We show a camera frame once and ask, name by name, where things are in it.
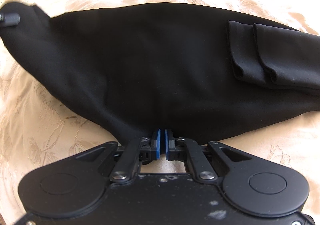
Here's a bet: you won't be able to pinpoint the black pants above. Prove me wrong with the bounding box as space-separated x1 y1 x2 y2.
0 2 320 146

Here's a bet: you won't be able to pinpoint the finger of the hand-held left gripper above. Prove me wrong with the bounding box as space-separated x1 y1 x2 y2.
0 12 21 27

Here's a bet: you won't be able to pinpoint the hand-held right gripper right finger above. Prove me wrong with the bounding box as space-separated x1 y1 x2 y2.
165 128 252 182

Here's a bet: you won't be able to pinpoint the cream embroidered bedspread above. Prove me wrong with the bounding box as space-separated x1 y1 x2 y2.
0 0 320 218

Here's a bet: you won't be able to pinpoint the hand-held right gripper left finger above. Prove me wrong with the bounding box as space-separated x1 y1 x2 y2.
75 128 162 183

